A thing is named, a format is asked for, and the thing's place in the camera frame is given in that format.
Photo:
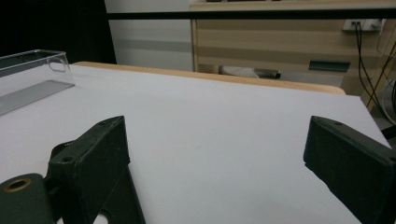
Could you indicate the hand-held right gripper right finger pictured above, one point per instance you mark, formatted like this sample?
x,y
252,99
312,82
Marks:
x,y
351,161

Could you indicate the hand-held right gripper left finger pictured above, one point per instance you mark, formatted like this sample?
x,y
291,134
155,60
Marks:
x,y
93,155

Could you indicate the clear plastic box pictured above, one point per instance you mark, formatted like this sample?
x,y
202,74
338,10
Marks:
x,y
28,93

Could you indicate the dark grey tube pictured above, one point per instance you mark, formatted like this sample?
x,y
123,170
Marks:
x,y
269,74

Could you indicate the white table cover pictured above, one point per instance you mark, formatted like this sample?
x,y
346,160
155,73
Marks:
x,y
211,124

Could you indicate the black curtain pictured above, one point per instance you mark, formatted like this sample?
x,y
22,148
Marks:
x,y
53,28

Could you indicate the white power strip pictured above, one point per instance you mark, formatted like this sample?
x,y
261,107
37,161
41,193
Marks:
x,y
370,24

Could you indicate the white bundle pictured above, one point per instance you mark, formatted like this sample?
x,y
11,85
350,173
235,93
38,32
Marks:
x,y
238,71

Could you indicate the wooden cabinet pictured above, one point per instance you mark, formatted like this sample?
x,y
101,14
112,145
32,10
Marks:
x,y
264,43

